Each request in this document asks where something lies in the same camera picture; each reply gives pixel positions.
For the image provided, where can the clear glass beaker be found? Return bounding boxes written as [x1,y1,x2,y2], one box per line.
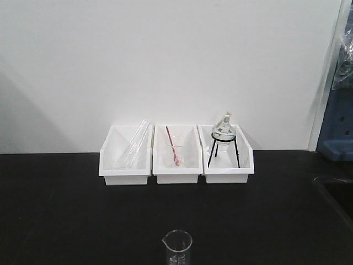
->
[162,230,193,265]

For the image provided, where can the small glass beaker in bin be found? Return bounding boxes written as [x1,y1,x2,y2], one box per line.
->
[164,146,185,168]

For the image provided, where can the blue cabinet at right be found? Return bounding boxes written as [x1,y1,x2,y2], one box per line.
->
[317,6,352,162]

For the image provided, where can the middle white storage bin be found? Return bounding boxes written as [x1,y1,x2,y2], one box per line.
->
[152,124,203,184]

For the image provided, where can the white storage bin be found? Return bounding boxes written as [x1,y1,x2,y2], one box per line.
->
[99,121,153,186]
[152,124,203,184]
[197,124,254,184]

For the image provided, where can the red stirring rod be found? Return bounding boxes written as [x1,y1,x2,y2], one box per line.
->
[165,126,180,166]

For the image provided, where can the clear glass tubes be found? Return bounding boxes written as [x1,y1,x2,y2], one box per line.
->
[113,120,150,169]

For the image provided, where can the glass alcohol lamp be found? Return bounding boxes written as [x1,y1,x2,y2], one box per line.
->
[212,112,236,140]

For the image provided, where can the left white storage bin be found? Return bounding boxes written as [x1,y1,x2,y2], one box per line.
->
[99,121,153,186]

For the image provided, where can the black tripod stand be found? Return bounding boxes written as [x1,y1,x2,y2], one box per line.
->
[207,132,240,168]

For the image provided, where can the right white storage bin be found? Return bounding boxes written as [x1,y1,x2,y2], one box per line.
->
[197,124,254,184]

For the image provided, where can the plastic bag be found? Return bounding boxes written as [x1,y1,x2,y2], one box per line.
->
[331,25,352,90]

